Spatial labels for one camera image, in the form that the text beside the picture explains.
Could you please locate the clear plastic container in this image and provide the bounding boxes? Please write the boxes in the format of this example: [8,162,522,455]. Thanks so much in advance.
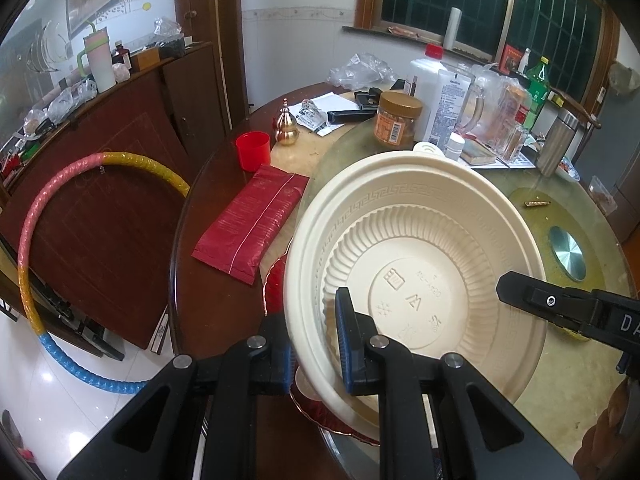
[588,175,619,212]

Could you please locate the pink green tumbler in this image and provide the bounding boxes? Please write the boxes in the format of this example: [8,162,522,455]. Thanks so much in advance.
[74,19,117,94]

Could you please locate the white jug red cap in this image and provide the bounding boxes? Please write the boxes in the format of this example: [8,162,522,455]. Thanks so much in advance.
[407,43,447,97]

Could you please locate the metal turntable hub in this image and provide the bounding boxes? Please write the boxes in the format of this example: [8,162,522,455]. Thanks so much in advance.
[548,225,587,282]

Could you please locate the steel thermos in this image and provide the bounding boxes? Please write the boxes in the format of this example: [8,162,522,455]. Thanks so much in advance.
[537,107,579,177]

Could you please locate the red plastic cup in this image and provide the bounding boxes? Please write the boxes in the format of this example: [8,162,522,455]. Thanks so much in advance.
[234,131,271,171]

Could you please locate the wooden box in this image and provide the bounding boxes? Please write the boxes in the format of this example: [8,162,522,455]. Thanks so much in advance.
[130,48,162,72]

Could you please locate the black stapler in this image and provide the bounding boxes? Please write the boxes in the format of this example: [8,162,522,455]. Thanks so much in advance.
[354,88,382,112]

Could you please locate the crumpled grey plastic bag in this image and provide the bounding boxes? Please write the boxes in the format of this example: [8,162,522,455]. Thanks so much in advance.
[608,59,640,94]

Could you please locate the grey refrigerator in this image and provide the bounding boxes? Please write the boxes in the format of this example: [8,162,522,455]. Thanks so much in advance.
[597,60,640,223]

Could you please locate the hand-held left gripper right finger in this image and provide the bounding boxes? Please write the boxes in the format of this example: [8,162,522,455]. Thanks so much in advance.
[334,286,581,480]

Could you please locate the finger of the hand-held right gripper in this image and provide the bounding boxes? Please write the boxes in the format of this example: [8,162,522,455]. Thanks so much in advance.
[496,270,597,339]

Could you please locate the multicolour hula hoop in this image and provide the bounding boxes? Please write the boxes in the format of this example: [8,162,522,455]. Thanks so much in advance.
[17,150,192,397]

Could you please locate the peanut butter jar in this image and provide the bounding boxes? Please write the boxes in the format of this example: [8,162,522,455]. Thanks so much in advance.
[372,90,424,149]

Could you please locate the white papers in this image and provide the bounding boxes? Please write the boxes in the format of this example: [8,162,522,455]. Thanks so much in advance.
[299,92,352,137]

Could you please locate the copper liquor box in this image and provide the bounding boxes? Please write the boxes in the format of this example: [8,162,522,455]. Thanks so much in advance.
[504,84,532,126]

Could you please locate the person's right hand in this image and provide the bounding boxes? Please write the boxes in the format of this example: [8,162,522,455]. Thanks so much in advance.
[574,377,636,480]

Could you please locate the white lotion tube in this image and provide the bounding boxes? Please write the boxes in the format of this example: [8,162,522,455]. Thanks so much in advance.
[427,67,476,149]

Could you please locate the barred window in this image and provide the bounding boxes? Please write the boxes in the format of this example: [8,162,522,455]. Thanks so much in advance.
[381,0,607,107]

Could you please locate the wooden chair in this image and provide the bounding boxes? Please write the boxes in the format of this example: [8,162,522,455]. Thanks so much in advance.
[549,87,607,152]

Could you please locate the brown book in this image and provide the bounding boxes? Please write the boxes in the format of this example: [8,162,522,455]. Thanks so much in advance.
[459,139,499,166]

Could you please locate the red foil packet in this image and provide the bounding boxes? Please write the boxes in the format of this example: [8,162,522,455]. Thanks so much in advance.
[192,163,311,287]

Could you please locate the small glass bottle with label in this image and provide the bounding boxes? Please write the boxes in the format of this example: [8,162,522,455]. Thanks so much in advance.
[294,101,327,134]

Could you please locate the glass mug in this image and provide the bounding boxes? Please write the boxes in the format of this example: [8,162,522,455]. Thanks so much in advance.
[457,77,494,142]

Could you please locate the gold gourd ornament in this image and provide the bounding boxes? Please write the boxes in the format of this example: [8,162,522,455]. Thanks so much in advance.
[272,98,301,147]

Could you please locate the crumpled clear bag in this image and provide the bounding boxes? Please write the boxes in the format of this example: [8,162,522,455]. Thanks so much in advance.
[327,52,399,92]

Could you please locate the cream plastic bowl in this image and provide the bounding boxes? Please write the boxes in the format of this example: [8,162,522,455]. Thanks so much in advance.
[284,141,547,442]

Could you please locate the green soda bottle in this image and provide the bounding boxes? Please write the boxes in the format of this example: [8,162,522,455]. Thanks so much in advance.
[522,56,551,131]

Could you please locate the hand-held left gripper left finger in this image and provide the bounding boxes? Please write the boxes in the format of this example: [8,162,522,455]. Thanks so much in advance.
[57,310,297,480]

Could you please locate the wooden sideboard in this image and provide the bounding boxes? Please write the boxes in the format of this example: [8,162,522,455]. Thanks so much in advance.
[0,41,252,362]

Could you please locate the amber liquor bottle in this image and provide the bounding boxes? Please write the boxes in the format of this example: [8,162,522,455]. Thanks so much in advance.
[502,122,527,159]

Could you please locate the black flat case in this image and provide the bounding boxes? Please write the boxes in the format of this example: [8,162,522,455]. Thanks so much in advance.
[327,108,377,124]

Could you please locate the red plate with label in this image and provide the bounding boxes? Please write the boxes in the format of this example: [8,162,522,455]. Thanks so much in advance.
[289,393,382,449]

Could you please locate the clear plastic bag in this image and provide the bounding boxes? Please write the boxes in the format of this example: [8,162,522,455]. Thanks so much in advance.
[474,64,534,162]

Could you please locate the red box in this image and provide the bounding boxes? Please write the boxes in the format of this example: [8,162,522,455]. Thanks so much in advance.
[499,43,524,74]

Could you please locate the gold glitter turntable disc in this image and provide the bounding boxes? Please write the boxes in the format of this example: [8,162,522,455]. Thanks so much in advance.
[504,187,632,342]

